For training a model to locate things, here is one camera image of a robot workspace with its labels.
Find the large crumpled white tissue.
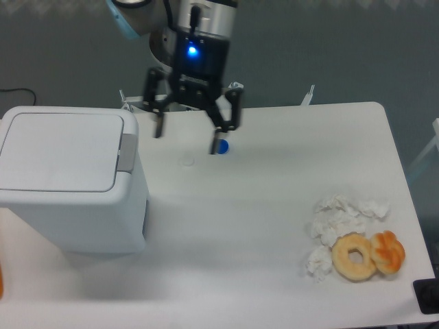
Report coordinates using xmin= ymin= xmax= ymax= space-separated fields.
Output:
xmin=310 ymin=194 xmax=391 ymax=247

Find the orange twisted bread roll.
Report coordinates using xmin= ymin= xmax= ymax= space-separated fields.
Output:
xmin=370 ymin=230 xmax=405 ymax=275

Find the plain ring donut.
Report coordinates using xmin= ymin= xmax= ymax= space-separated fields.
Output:
xmin=331 ymin=234 xmax=377 ymax=282

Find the blue bottle cap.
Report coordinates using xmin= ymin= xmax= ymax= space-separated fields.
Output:
xmin=217 ymin=139 xmax=230 ymax=155

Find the white frame at right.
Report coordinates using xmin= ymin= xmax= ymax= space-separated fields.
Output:
xmin=406 ymin=118 xmax=438 ymax=185

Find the white bottle cap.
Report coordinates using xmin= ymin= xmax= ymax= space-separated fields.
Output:
xmin=180 ymin=154 xmax=195 ymax=167

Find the orange object at edge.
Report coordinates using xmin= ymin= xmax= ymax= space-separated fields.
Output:
xmin=0 ymin=264 xmax=4 ymax=299

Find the white trash can lid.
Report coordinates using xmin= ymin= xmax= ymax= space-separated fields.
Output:
xmin=1 ymin=112 xmax=123 ymax=192

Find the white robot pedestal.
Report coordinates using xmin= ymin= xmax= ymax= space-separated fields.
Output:
xmin=119 ymin=27 xmax=316 ymax=112

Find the black device at edge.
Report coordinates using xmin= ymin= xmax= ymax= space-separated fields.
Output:
xmin=413 ymin=278 xmax=438 ymax=315

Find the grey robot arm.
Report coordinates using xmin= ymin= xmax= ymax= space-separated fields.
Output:
xmin=107 ymin=1 xmax=244 ymax=154

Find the small crumpled white tissue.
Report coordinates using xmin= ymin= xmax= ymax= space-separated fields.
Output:
xmin=306 ymin=245 xmax=333 ymax=282

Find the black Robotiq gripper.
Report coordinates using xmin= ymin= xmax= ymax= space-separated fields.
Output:
xmin=143 ymin=29 xmax=243 ymax=155

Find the white trash can body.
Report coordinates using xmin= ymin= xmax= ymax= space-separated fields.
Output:
xmin=1 ymin=106 xmax=150 ymax=254

